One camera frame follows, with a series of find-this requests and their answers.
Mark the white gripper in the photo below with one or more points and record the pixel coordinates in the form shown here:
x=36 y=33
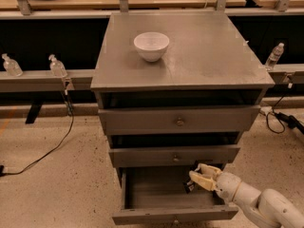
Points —
x=227 y=184

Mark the black rxbar chocolate bar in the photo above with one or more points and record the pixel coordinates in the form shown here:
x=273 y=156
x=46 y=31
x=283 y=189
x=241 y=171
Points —
x=189 y=185

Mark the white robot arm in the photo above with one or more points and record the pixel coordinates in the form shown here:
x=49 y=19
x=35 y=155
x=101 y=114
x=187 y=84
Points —
x=265 y=209

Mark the bottom grey open drawer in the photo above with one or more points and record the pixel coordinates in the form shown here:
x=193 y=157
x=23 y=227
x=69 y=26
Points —
x=157 y=195

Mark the middle grey drawer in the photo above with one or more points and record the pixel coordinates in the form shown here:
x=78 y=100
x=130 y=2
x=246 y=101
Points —
x=172 y=156

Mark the top grey drawer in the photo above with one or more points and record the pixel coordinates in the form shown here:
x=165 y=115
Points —
x=176 y=120

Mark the grey wooden drawer cabinet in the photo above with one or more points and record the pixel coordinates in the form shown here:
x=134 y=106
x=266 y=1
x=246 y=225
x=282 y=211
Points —
x=207 y=63

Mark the white ceramic bowl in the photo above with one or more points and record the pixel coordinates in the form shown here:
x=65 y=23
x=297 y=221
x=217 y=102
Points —
x=151 y=45

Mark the clear water bottle right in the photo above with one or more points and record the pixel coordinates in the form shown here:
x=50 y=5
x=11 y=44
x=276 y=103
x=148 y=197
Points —
x=274 y=56

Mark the clear pump bottle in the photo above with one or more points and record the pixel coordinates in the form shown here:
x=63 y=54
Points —
x=57 y=67

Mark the clear bottle far left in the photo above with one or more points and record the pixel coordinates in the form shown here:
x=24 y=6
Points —
x=11 y=66

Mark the grey metal rail bench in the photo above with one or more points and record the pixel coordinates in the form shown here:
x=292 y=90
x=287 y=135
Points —
x=44 y=80

